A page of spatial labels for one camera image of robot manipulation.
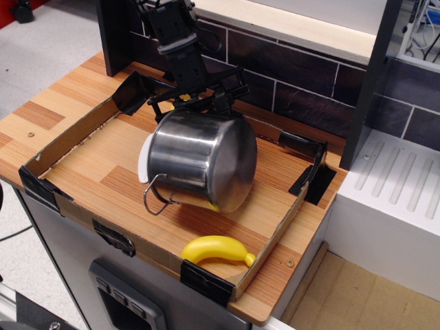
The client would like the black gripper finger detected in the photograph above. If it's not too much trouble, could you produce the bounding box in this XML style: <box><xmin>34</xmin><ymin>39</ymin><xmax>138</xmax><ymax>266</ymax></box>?
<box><xmin>212</xmin><ymin>91</ymin><xmax>234</xmax><ymax>117</ymax></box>
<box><xmin>151</xmin><ymin>102</ymin><xmax>172</xmax><ymax>124</ymax></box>

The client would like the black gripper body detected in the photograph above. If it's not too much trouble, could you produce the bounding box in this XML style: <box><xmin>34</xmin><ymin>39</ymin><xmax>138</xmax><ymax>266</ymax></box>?
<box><xmin>148</xmin><ymin>49</ymin><xmax>250</xmax><ymax>113</ymax></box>

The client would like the stainless steel pot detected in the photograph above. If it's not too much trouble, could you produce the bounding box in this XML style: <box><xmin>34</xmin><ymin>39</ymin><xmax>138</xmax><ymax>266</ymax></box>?
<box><xmin>145</xmin><ymin>109</ymin><xmax>257</xmax><ymax>214</ymax></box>

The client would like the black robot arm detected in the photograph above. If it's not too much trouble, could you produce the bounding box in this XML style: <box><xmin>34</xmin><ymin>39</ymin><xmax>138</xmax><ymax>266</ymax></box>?
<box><xmin>133</xmin><ymin>1</ymin><xmax>250</xmax><ymax>122</ymax></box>

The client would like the cardboard fence with black tape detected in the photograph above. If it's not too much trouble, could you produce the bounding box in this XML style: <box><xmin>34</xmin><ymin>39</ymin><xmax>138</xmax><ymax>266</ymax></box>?
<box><xmin>19</xmin><ymin>73</ymin><xmax>341</xmax><ymax>306</ymax></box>

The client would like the yellow toy banana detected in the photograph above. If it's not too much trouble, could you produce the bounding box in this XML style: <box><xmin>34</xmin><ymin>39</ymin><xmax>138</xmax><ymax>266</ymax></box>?
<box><xmin>181</xmin><ymin>235</ymin><xmax>256</xmax><ymax>267</ymax></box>

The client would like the white drainboard sink unit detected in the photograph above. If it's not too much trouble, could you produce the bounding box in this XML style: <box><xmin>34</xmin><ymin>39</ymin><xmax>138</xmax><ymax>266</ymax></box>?
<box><xmin>325</xmin><ymin>130</ymin><xmax>439</xmax><ymax>300</ymax></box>

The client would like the grey oven control panel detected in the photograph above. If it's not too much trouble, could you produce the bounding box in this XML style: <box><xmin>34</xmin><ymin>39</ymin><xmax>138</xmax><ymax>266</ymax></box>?
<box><xmin>89</xmin><ymin>261</ymin><xmax>167</xmax><ymax>329</ymax></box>

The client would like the dark left shelf post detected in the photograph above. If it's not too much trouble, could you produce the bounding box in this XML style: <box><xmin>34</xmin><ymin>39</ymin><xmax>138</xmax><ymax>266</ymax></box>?
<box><xmin>96</xmin><ymin>0</ymin><xmax>133</xmax><ymax>77</ymax></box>

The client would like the dark shelf post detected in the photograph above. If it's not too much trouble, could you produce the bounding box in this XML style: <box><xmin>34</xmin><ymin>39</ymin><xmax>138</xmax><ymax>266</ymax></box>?
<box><xmin>96</xmin><ymin>0</ymin><xmax>133</xmax><ymax>77</ymax></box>
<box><xmin>340</xmin><ymin>0</ymin><xmax>408</xmax><ymax>170</ymax></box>

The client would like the dark right shelf post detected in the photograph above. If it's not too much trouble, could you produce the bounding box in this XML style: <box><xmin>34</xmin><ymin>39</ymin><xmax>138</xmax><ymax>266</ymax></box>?
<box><xmin>340</xmin><ymin>0</ymin><xmax>408</xmax><ymax>170</ymax></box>

